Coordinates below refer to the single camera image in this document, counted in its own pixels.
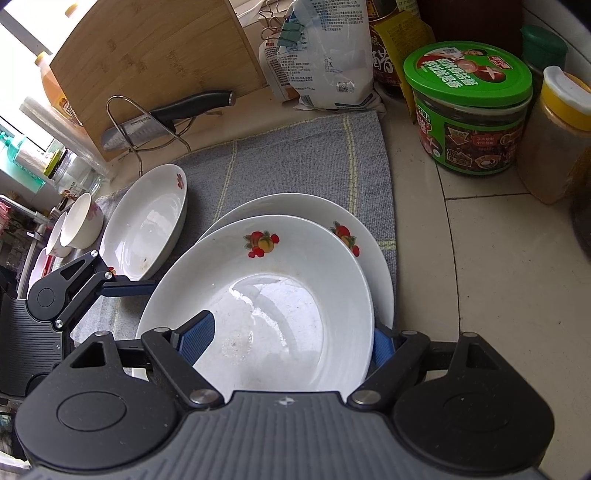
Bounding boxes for metal wire rack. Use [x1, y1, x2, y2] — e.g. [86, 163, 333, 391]
[106, 95, 193, 179]

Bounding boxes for white bowl pink flower print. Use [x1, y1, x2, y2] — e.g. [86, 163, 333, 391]
[43, 211, 71, 258]
[60, 193, 105, 260]

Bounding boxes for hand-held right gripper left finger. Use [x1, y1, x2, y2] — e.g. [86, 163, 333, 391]
[68, 310, 222, 411]

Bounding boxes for short plastic wrap roll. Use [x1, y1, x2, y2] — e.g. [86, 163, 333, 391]
[13, 145, 49, 174]

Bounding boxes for bamboo cutting board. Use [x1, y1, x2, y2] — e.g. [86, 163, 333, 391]
[48, 0, 269, 162]

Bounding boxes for grey and teal checked towel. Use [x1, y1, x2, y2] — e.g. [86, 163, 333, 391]
[71, 111, 399, 352]

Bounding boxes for orange oil bottle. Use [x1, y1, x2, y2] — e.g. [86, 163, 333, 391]
[34, 51, 86, 128]

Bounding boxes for green cap bottle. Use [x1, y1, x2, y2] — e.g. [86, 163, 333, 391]
[520, 25, 568, 100]

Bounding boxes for dark sauce bottle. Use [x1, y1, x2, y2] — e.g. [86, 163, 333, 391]
[366, 0, 437, 125]

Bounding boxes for glass jar yellow-green lid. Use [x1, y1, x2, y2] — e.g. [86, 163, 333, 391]
[45, 148, 103, 197]

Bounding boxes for white packet bag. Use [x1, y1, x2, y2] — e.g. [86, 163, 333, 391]
[257, 0, 378, 112]

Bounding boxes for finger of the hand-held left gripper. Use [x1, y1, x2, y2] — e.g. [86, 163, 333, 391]
[54, 250, 156, 330]

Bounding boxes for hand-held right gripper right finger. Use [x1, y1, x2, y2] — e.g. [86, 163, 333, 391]
[346, 325, 498, 411]

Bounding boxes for green lid sauce jar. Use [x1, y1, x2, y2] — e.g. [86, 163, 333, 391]
[402, 40, 534, 176]

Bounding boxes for wide blade kitchen knife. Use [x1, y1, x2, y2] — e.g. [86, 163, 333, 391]
[101, 90, 238, 152]

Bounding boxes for tall plastic wrap roll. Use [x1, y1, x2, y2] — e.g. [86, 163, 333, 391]
[20, 95, 112, 181]

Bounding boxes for white plate two fruit prints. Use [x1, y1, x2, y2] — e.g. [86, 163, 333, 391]
[135, 215, 376, 398]

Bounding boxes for white plate brown stain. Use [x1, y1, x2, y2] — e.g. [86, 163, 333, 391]
[196, 193, 397, 339]

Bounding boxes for teal bag clip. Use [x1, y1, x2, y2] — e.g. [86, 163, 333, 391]
[276, 17, 306, 48]

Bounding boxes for white plate small rim stain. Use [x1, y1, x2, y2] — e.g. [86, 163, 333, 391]
[99, 164, 188, 282]

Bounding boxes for yellow lid spice jar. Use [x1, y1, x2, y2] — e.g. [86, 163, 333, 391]
[516, 65, 591, 206]

